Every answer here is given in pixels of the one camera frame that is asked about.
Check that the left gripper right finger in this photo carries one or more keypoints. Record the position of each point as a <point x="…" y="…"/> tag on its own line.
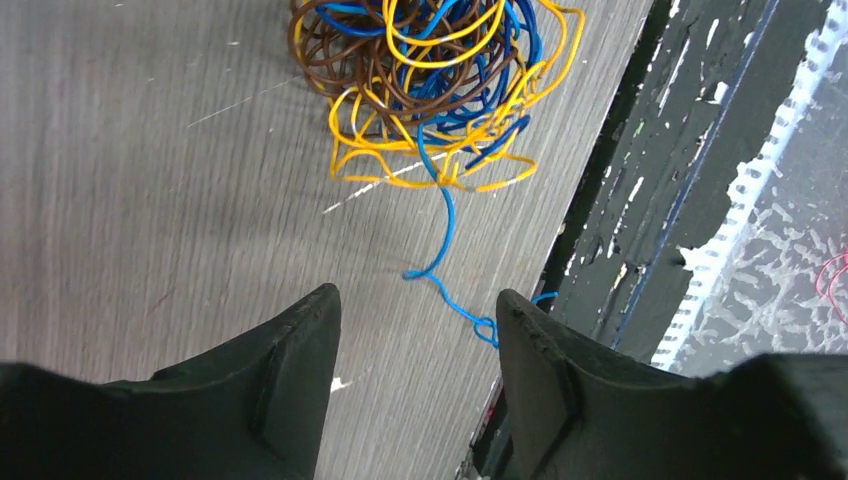
<point x="583" y="411"/>

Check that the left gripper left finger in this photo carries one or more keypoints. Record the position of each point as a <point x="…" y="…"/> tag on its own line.
<point x="253" y="407"/>

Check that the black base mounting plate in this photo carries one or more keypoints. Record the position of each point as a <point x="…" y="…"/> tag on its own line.
<point x="696" y="100"/>

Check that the white slotted cable duct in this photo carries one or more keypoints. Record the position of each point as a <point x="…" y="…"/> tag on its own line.
<point x="706" y="262"/>

